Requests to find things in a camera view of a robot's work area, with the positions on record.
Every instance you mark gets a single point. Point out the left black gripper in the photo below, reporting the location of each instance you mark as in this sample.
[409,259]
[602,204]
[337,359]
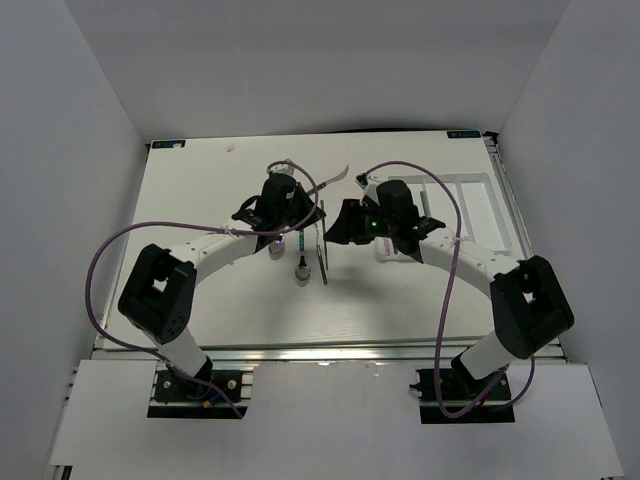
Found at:
[304,200]

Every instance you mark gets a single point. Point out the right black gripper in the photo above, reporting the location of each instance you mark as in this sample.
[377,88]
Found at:
[347,227]

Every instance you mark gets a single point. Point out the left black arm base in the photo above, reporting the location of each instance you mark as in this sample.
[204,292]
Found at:
[173,397]

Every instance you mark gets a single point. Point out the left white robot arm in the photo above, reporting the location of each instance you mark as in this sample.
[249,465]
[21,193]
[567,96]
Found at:
[158,295]

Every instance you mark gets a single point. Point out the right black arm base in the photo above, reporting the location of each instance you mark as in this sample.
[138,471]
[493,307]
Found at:
[456,393]

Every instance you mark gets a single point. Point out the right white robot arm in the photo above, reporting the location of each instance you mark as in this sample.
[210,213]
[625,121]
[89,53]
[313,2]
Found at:
[529,307]

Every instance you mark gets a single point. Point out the white divided utensil tray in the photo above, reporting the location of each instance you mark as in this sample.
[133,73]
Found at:
[482,219]

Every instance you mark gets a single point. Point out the left blue corner label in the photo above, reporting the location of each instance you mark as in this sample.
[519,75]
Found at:
[168,144]

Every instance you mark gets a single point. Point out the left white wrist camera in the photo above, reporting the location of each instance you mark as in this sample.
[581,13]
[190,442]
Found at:
[284,167]

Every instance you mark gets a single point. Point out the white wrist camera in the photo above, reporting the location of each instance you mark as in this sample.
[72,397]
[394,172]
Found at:
[284,167]
[369,186]

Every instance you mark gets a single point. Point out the pink handled spoon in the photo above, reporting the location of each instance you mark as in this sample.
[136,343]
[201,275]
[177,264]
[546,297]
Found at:
[276,248]

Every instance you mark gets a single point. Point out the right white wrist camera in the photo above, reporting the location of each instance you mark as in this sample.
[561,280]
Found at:
[369,186]

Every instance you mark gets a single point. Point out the green handled spoon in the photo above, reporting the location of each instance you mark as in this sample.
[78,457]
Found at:
[302,272]

